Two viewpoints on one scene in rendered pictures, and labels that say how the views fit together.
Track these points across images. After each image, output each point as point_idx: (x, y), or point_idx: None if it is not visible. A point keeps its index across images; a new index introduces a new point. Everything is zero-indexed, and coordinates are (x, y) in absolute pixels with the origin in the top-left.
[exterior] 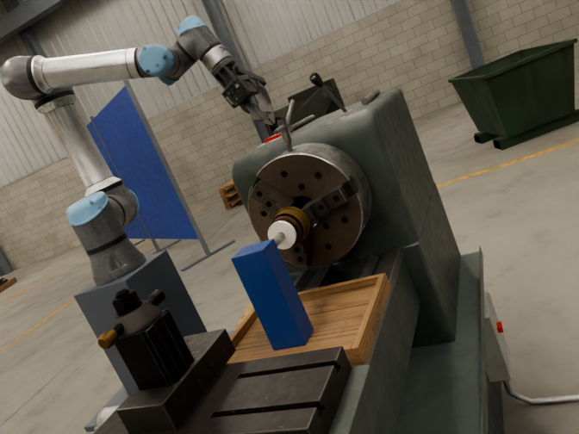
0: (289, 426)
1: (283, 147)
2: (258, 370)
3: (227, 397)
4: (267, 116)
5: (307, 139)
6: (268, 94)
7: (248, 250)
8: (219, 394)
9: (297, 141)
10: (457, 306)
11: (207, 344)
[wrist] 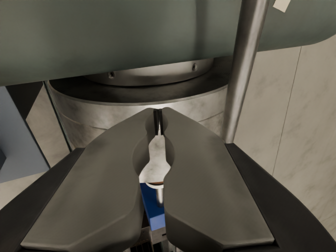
0: None
1: (126, 58)
2: None
3: (163, 229)
4: (147, 121)
5: (203, 51)
6: (280, 187)
7: (162, 222)
8: (158, 230)
9: (175, 50)
10: None
11: (148, 235)
